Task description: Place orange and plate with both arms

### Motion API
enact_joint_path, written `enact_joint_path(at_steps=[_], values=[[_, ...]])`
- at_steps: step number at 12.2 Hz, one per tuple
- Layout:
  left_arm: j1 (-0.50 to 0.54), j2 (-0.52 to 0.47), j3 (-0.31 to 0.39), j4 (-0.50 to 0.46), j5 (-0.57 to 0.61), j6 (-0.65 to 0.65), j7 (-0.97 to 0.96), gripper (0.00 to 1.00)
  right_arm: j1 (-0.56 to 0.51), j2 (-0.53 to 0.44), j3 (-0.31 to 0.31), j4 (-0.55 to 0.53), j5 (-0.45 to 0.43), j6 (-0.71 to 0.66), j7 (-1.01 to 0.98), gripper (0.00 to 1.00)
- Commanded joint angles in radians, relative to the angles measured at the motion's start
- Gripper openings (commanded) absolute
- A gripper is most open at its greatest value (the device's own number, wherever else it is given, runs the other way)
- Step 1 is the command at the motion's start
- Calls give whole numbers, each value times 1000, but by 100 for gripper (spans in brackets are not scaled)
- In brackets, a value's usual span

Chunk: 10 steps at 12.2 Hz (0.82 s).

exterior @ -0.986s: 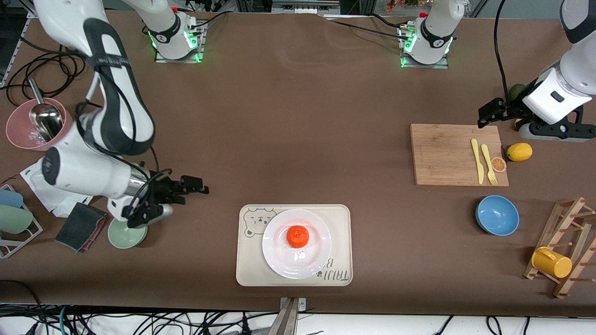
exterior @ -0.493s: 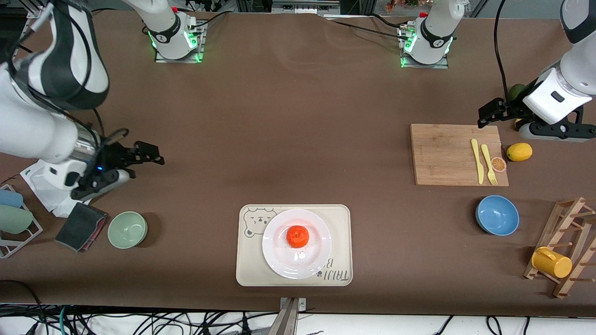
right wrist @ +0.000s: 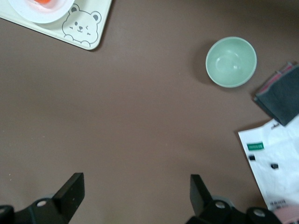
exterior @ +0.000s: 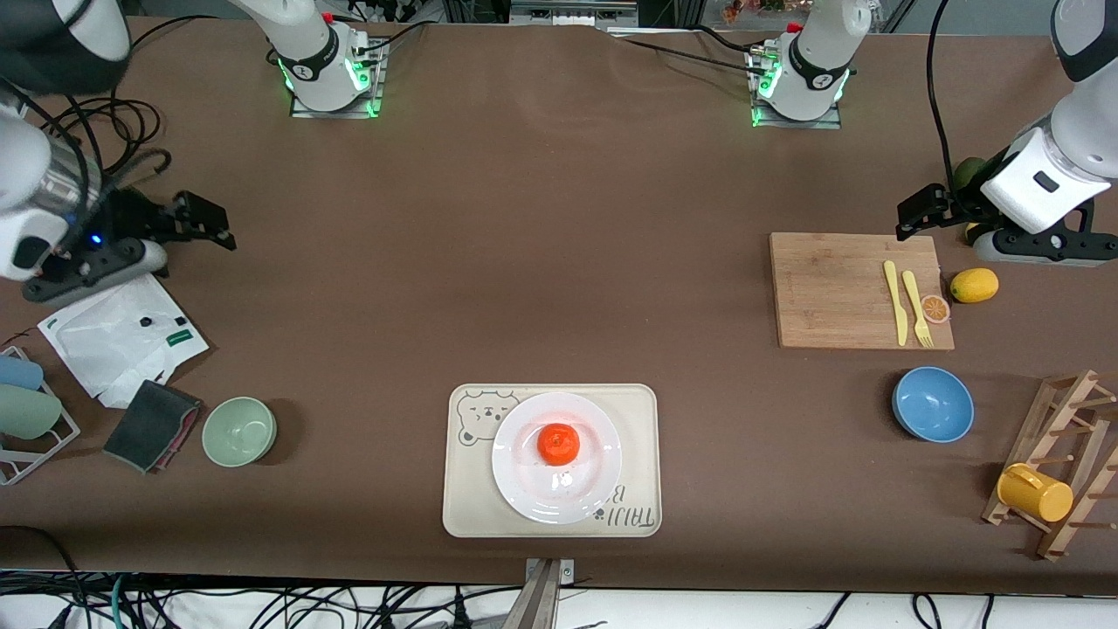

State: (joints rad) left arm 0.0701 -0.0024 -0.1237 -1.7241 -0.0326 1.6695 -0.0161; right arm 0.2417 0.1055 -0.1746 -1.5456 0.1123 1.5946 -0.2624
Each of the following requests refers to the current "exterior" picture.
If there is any orange fruit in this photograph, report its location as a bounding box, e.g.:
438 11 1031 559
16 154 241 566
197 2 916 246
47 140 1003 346
536 423 581 467

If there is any white round plate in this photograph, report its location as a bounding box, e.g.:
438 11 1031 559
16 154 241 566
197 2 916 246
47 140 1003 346
491 391 623 526

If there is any yellow plastic fork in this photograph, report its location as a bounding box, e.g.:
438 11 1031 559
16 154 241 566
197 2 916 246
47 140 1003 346
901 270 935 349

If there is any yellow plastic knife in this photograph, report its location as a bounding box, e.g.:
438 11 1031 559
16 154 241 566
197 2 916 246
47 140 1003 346
883 259 909 347

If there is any white plastic bag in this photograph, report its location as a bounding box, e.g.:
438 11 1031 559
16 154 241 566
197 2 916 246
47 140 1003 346
37 273 210 410

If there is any wooden cutting board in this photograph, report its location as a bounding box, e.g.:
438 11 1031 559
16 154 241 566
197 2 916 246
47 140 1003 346
769 232 956 351

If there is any blue bowl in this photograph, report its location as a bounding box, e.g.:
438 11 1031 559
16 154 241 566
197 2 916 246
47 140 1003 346
892 366 976 444

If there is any light blue cup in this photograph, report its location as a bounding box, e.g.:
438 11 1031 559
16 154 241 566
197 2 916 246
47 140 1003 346
0 355 45 391

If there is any dark grey cloth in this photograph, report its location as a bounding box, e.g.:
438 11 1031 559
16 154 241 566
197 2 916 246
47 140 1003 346
103 379 204 474

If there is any pale green bowl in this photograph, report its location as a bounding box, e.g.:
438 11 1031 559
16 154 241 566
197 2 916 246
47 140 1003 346
202 397 278 468

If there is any pale green cup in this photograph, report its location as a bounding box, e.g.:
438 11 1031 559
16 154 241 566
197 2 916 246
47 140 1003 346
0 384 64 440

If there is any yellow cup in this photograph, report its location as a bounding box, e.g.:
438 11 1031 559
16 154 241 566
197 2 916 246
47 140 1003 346
997 463 1074 523

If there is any wooden cup rack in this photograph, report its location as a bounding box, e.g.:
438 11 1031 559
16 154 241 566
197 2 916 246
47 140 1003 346
982 370 1118 562

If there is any cream bear print tray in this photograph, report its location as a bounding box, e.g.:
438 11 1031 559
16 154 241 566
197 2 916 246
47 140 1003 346
442 384 663 539

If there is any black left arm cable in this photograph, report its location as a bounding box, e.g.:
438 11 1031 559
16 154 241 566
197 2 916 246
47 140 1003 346
926 0 960 204

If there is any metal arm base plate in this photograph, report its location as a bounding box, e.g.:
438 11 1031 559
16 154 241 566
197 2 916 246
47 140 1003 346
290 44 387 119
751 52 844 130

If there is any white wire rack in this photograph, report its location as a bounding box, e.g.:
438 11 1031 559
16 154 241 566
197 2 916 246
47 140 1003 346
0 346 81 487

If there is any aluminium frame profile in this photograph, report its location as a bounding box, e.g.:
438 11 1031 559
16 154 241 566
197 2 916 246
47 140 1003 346
509 0 640 29

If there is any metal table edge bracket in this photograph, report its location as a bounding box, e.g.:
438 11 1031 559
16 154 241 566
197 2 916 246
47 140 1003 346
509 559 577 629

